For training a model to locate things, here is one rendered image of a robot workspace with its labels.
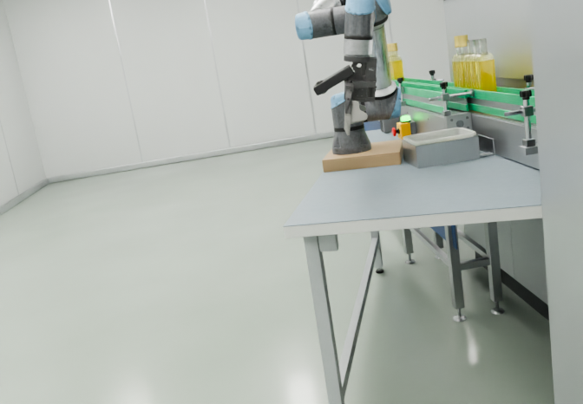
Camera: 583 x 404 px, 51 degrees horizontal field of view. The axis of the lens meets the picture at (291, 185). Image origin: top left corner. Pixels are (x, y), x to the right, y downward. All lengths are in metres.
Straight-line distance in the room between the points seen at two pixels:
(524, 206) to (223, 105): 6.82
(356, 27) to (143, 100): 6.78
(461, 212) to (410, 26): 7.00
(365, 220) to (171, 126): 6.76
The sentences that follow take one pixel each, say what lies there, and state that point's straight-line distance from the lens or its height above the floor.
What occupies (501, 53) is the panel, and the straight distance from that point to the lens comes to 2.51.
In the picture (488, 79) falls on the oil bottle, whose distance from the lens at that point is 2.33.
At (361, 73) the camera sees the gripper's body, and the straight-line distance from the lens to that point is 1.63.
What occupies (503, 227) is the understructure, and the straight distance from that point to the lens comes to 2.82.
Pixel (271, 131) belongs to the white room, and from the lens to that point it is 8.22.
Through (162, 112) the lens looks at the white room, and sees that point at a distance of 8.23.
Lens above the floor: 1.20
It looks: 12 degrees down
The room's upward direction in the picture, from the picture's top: 9 degrees counter-clockwise
